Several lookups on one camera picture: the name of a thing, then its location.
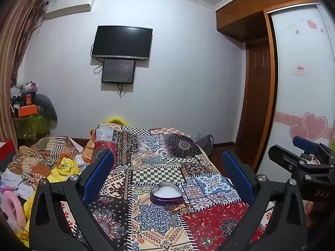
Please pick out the patchwork patterned blanket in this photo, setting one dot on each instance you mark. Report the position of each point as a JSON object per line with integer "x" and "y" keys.
{"x": 157, "y": 167}

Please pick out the person's right hand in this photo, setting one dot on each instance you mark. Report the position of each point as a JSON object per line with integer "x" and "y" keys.
{"x": 309, "y": 213}

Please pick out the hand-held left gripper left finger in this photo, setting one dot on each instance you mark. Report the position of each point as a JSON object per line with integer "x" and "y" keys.
{"x": 100, "y": 172}

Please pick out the brown striped curtain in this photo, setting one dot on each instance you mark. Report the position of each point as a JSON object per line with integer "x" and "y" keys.
{"x": 15, "y": 44}

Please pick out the orange striped quilt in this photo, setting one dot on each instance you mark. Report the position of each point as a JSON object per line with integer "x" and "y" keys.
{"x": 39, "y": 154}

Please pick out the yellow printed cloth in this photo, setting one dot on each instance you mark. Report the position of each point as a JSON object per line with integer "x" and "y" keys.
{"x": 65, "y": 167}

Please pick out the long orange box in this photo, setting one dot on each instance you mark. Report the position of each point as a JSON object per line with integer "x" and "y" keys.
{"x": 27, "y": 110}

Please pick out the wooden overhead cabinet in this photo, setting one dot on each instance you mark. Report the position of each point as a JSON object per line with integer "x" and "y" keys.
{"x": 243, "y": 7}

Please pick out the red and white sticker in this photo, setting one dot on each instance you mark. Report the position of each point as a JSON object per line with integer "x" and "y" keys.
{"x": 300, "y": 69}

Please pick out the black wall television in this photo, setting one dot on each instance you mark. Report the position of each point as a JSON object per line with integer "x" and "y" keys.
{"x": 121, "y": 41}

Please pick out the small orange box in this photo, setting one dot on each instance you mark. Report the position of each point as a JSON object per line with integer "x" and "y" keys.
{"x": 28, "y": 100}

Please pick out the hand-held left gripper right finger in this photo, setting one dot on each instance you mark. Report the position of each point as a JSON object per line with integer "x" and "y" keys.
{"x": 236, "y": 175}

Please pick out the pile of mixed clothes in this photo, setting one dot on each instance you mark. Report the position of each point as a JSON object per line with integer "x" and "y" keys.
{"x": 22, "y": 89}

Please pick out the dark grey cushion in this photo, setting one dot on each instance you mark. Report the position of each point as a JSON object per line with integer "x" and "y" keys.
{"x": 47, "y": 107}

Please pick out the white heart-print wardrobe door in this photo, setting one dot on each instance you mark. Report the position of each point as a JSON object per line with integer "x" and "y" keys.
{"x": 301, "y": 104}

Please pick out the white wall socket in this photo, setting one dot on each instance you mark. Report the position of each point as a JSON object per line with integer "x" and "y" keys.
{"x": 196, "y": 136}

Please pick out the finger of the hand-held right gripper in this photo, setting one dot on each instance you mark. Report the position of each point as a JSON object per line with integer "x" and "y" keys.
{"x": 281, "y": 155}
{"x": 305, "y": 143}

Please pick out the white air conditioner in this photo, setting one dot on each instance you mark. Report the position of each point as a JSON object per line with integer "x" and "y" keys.
{"x": 70, "y": 5}

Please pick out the purple heart-shaped tin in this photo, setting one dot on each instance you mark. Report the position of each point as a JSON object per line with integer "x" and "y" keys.
{"x": 166, "y": 194}

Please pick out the yellow pillow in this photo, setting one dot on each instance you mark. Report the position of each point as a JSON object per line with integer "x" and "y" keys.
{"x": 89, "y": 149}

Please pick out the yellow plush toy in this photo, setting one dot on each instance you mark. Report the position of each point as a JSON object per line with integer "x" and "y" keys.
{"x": 117, "y": 120}

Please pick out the heap of white clothes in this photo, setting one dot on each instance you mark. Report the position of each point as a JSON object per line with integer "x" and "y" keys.
{"x": 14, "y": 183}

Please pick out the small black wall monitor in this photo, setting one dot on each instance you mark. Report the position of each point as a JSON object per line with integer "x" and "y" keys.
{"x": 118, "y": 70}

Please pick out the brown wooden door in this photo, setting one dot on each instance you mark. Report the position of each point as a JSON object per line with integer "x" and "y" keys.
{"x": 255, "y": 96}

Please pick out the grey backpack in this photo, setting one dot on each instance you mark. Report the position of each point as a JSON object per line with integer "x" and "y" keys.
{"x": 206, "y": 143}

